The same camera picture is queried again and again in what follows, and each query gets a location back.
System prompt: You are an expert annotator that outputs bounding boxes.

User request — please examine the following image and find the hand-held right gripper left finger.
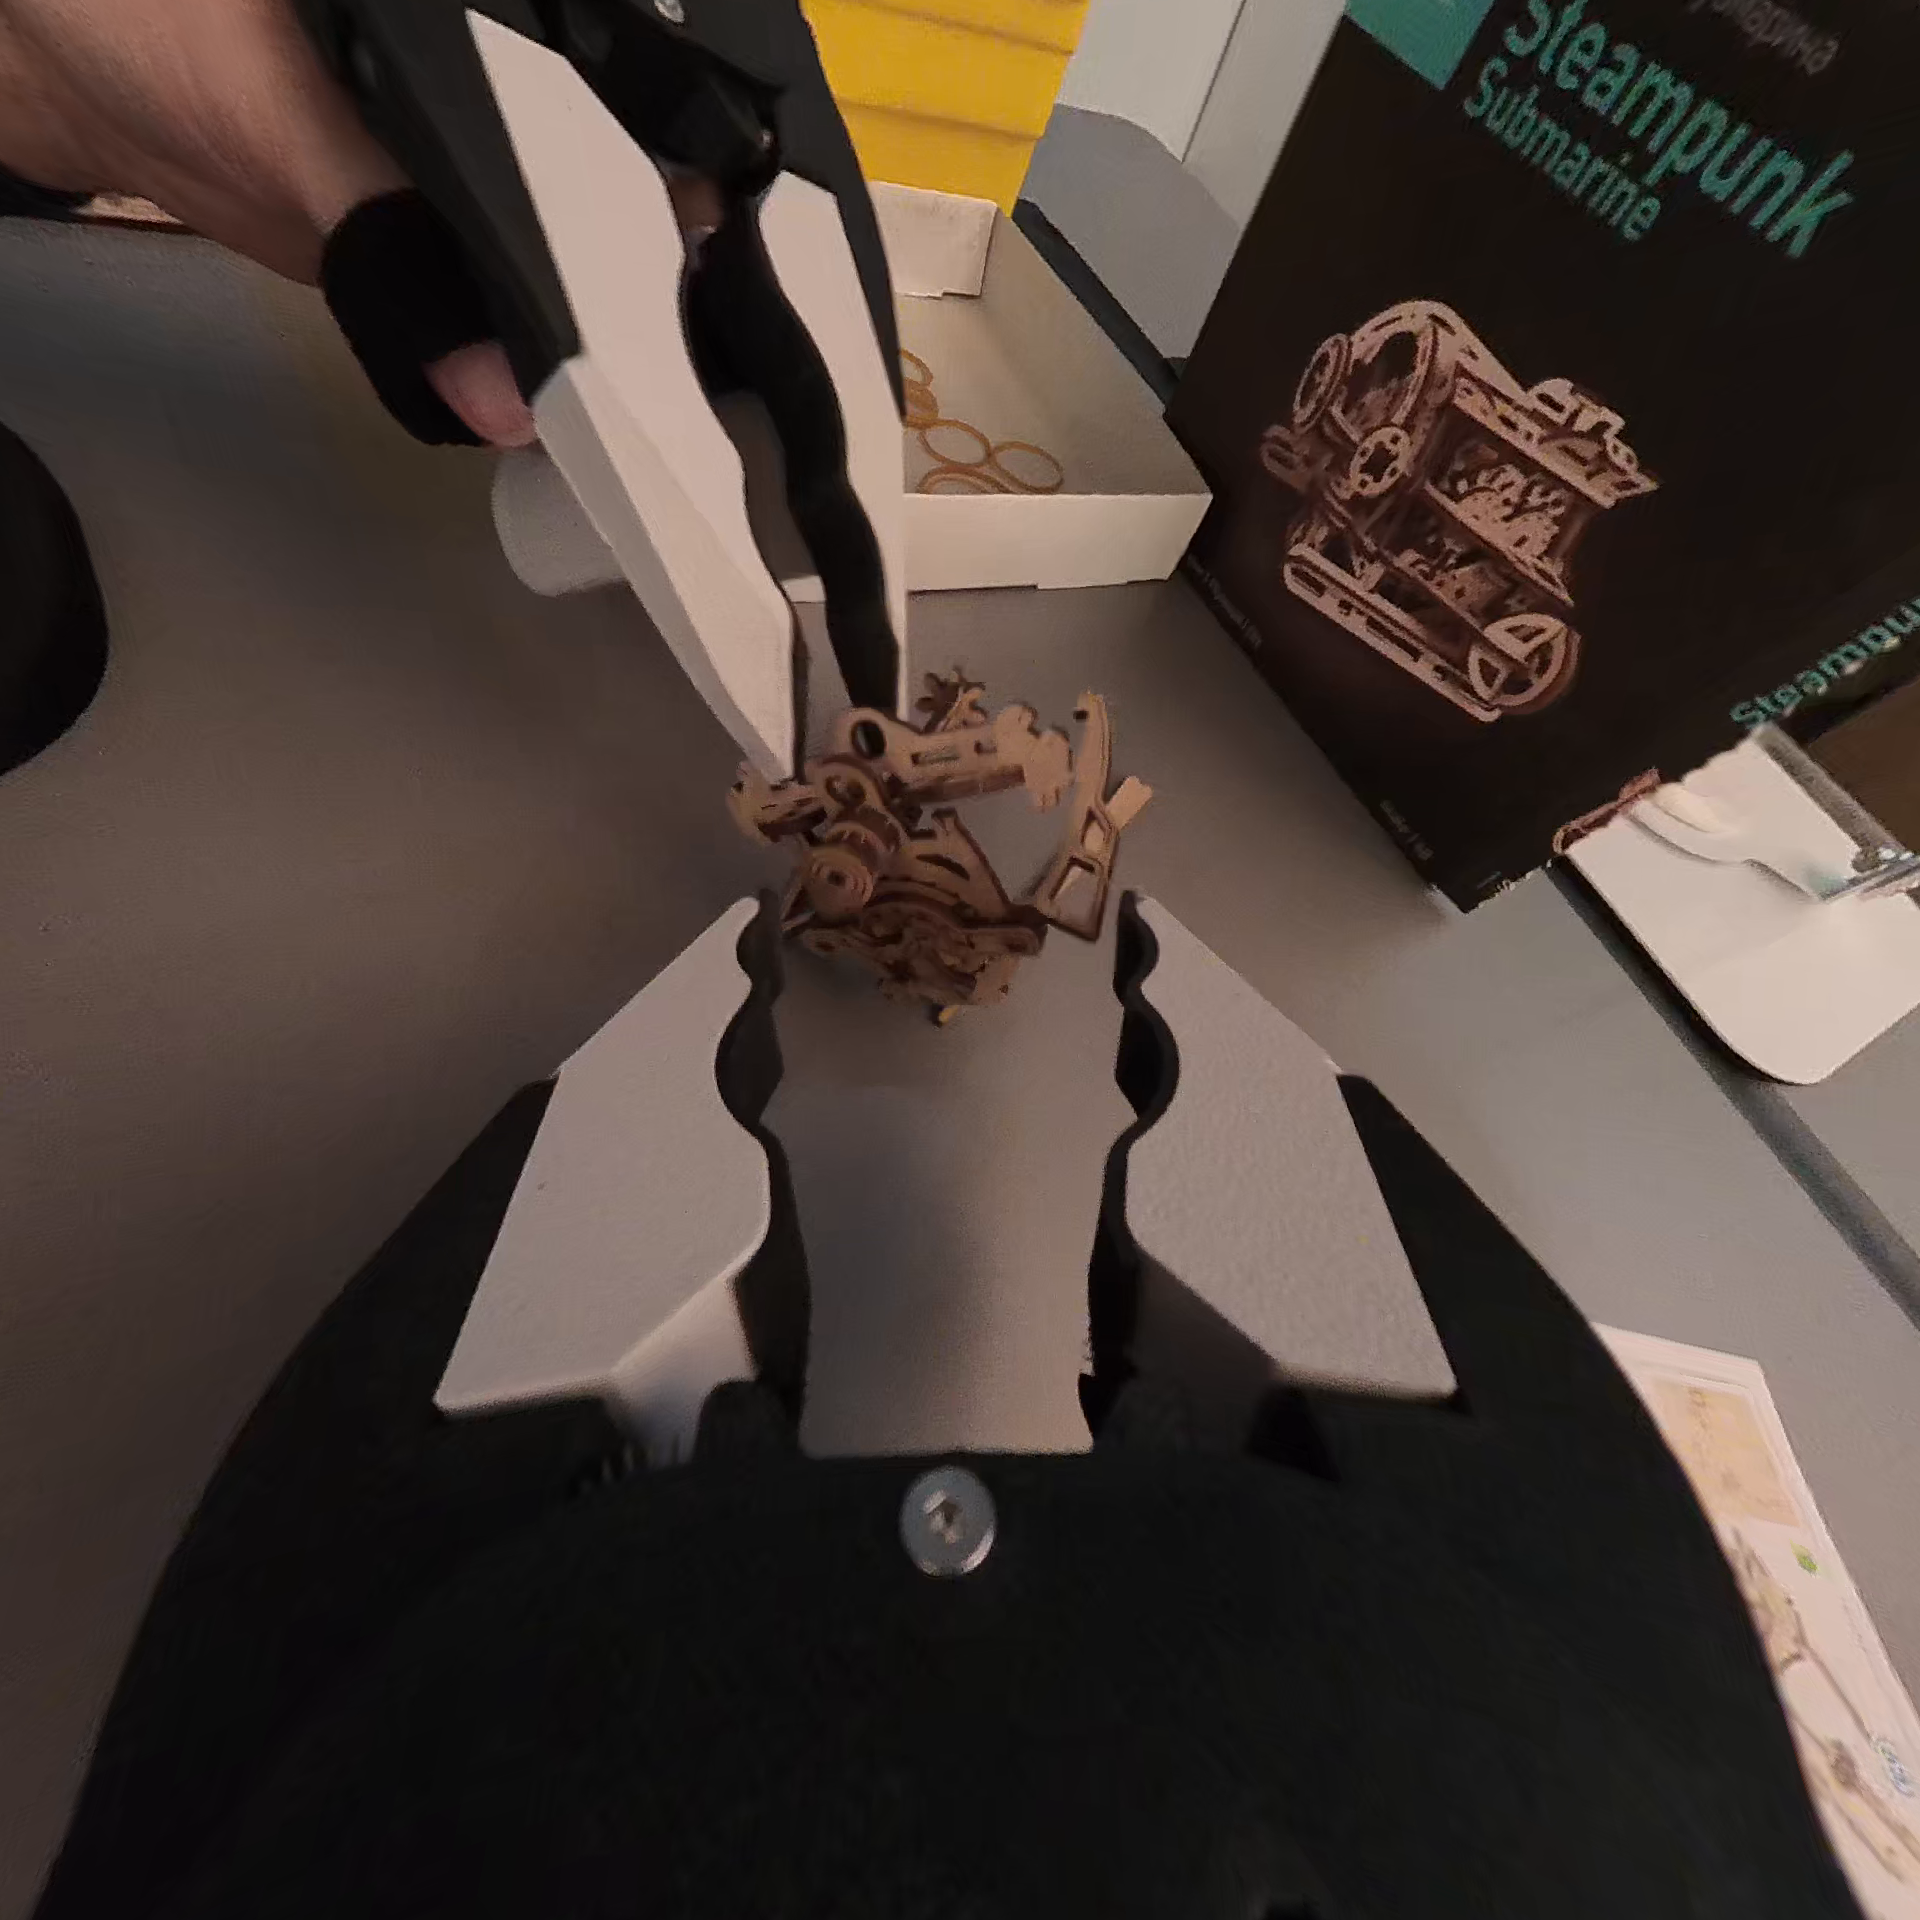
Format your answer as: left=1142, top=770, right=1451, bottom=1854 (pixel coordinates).
left=436, top=894, right=815, bottom=1463

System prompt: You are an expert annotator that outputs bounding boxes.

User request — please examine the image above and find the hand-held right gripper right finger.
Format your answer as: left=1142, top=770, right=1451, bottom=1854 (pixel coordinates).
left=1079, top=888, right=1463, bottom=1454

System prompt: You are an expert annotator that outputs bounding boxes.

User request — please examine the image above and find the white rounded base plate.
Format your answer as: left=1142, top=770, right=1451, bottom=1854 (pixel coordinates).
left=1560, top=733, right=1920, bottom=1084

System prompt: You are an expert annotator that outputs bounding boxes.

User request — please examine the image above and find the black padded cushion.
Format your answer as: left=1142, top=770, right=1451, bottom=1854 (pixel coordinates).
left=0, top=423, right=110, bottom=772

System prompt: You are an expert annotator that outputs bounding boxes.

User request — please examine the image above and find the black model kit box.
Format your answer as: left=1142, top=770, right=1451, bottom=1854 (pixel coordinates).
left=1164, top=0, right=1920, bottom=914

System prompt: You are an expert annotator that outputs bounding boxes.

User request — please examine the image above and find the yellow plastic bin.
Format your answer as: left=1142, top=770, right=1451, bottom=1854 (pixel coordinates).
left=799, top=0, right=1089, bottom=204

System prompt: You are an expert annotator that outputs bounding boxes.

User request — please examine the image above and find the white cardboard box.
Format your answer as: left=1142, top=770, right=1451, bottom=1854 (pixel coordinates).
left=491, top=180, right=1215, bottom=599

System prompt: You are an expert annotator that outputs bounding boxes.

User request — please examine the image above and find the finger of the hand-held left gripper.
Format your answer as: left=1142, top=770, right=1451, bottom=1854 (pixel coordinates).
left=686, top=176, right=910, bottom=707
left=468, top=10, right=809, bottom=788

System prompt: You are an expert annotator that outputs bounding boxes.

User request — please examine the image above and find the person's left hand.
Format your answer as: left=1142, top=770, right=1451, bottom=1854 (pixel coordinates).
left=0, top=0, right=541, bottom=454

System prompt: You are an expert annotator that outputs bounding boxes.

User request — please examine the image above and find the printed instruction sheet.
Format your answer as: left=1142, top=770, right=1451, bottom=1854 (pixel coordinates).
left=1595, top=1321, right=1920, bottom=1920

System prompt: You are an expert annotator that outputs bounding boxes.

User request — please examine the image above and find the wooden gear model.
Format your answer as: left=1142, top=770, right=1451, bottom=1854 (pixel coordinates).
left=727, top=667, right=1123, bottom=1026

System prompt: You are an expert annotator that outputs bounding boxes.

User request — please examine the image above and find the pile of rubber bands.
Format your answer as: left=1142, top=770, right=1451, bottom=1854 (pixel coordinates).
left=896, top=348, right=1065, bottom=500

